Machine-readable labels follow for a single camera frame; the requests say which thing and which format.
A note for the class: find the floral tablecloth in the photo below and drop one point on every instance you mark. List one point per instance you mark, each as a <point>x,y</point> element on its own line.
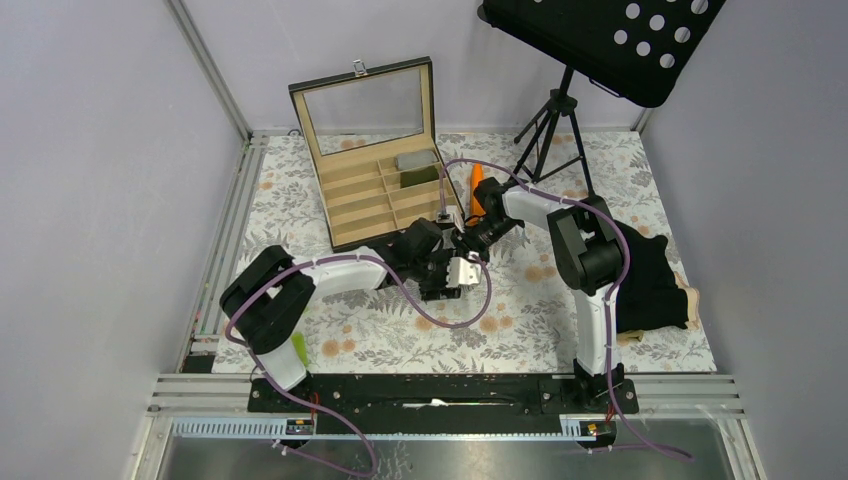
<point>526,324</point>

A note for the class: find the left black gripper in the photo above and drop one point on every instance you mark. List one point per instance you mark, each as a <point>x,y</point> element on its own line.
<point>439,290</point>

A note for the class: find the grey rolled cloth in box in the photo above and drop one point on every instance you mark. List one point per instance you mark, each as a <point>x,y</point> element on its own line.
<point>415,160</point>

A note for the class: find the black music stand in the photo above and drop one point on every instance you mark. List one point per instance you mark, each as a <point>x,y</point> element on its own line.
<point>634,50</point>

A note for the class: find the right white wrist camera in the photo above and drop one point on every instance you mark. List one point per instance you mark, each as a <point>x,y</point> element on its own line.
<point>450,218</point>

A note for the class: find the orange cylinder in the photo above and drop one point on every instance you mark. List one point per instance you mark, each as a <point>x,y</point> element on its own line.
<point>476,177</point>

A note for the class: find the beige garment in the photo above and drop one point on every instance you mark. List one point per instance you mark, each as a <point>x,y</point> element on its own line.
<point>690,305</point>

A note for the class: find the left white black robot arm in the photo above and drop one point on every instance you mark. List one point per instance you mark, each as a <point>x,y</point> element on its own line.
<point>267,300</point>

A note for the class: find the aluminium frame rails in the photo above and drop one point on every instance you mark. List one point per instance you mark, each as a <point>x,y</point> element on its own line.
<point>673,371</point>

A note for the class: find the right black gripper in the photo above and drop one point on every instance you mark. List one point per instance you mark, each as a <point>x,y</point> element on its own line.
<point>468,244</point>

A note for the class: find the dark green rolled cloth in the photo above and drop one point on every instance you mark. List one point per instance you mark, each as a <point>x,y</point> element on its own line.
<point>410,178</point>

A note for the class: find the black clothing pile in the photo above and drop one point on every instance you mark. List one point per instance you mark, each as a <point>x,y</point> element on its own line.
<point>649,267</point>

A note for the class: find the wooden compartment box glass lid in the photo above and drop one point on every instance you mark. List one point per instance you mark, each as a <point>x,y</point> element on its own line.
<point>355,124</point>

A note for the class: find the green clip lower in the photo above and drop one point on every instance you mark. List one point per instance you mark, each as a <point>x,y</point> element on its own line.
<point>300,347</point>

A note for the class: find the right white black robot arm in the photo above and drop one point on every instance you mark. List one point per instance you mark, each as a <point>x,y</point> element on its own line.
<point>592,258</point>

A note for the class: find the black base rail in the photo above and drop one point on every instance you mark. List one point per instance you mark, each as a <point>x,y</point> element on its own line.
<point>445,404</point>

